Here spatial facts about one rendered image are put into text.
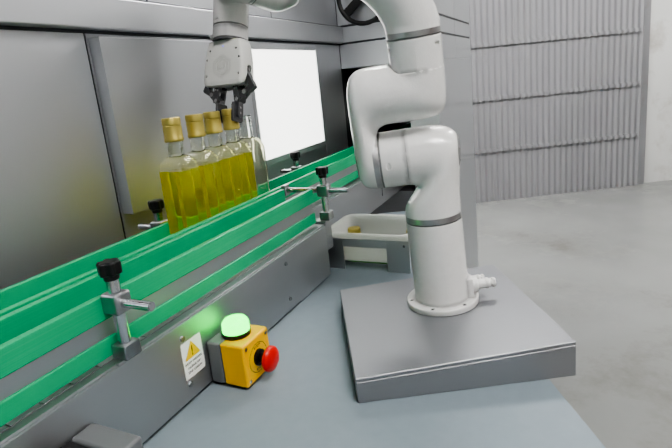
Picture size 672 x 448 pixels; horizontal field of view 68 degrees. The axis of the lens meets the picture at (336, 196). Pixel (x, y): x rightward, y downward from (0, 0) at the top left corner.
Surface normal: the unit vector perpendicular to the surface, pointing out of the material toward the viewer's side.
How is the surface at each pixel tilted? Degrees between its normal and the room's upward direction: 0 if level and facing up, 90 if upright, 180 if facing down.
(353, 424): 0
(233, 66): 74
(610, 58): 90
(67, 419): 90
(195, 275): 90
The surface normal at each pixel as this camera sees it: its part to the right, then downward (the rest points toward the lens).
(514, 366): 0.06, 0.22
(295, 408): -0.10, -0.97
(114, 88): 0.90, 0.00
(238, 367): -0.41, 0.25
